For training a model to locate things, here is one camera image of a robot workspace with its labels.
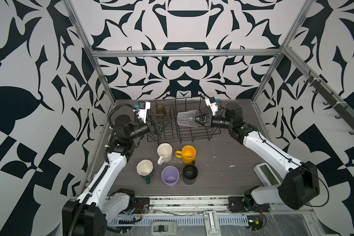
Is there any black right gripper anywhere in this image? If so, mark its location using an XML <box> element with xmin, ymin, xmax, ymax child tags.
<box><xmin>194</xmin><ymin>113</ymin><xmax>235</xmax><ymax>131</ymax></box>

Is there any clear glass cup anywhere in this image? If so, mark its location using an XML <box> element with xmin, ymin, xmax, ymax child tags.
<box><xmin>177</xmin><ymin>110</ymin><xmax>199</xmax><ymax>128</ymax></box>

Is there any amber textured glass cup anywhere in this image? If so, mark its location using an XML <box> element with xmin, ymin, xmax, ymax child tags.
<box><xmin>156</xmin><ymin>104</ymin><xmax>166</xmax><ymax>117</ymax></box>

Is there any green mug white inside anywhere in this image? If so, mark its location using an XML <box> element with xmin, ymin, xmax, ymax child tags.
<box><xmin>136</xmin><ymin>159</ymin><xmax>153</xmax><ymax>184</ymax></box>

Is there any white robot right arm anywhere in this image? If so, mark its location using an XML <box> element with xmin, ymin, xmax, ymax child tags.
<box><xmin>192</xmin><ymin>103</ymin><xmax>320</xmax><ymax>210</ymax></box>

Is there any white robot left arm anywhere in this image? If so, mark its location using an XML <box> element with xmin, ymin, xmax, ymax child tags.
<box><xmin>62</xmin><ymin>115</ymin><xmax>171</xmax><ymax>236</ymax></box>

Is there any cream white mug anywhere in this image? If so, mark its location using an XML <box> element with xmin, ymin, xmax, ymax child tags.
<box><xmin>157</xmin><ymin>143</ymin><xmax>173</xmax><ymax>165</ymax></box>

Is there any yellow mug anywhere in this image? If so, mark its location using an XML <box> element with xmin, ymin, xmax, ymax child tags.
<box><xmin>175</xmin><ymin>146</ymin><xmax>197</xmax><ymax>165</ymax></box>

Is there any black mug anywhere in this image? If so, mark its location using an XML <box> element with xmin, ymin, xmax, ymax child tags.
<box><xmin>182</xmin><ymin>161</ymin><xmax>198</xmax><ymax>185</ymax></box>

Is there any lavender plastic cup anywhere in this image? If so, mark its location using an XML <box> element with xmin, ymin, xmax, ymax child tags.
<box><xmin>161</xmin><ymin>166</ymin><xmax>180</xmax><ymax>188</ymax></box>

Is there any white digital kitchen scale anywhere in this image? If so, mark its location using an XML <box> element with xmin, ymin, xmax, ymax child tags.
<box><xmin>253</xmin><ymin>162</ymin><xmax>281</xmax><ymax>186</ymax></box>

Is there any small green circuit board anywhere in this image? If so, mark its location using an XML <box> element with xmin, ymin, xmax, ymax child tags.
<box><xmin>247</xmin><ymin>214</ymin><xmax>267</xmax><ymax>232</ymax></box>

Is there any black wire dish rack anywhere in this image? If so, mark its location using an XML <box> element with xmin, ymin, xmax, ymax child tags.
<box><xmin>147</xmin><ymin>96</ymin><xmax>224</xmax><ymax>144</ymax></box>

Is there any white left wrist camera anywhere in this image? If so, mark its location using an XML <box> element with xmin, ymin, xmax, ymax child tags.
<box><xmin>133</xmin><ymin>101</ymin><xmax>150</xmax><ymax>123</ymax></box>

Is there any black corrugated cable hose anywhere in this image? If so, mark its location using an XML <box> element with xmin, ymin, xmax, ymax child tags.
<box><xmin>67</xmin><ymin>103</ymin><xmax>136</xmax><ymax>236</ymax></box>

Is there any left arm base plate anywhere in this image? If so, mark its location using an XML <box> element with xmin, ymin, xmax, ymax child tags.
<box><xmin>121</xmin><ymin>197</ymin><xmax>150</xmax><ymax>214</ymax></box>

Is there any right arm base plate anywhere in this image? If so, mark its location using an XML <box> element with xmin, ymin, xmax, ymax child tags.
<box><xmin>228</xmin><ymin>196</ymin><xmax>270</xmax><ymax>213</ymax></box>

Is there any grey switch box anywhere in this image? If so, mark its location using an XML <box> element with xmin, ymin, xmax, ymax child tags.
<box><xmin>151</xmin><ymin>221</ymin><xmax>178</xmax><ymax>236</ymax></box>

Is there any white centre bracket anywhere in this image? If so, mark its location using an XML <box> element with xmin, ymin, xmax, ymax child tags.
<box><xmin>203</xmin><ymin>210</ymin><xmax>221</xmax><ymax>236</ymax></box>

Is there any black wall hook rail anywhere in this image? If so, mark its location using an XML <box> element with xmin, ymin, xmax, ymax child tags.
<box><xmin>303</xmin><ymin>70</ymin><xmax>354</xmax><ymax>135</ymax></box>

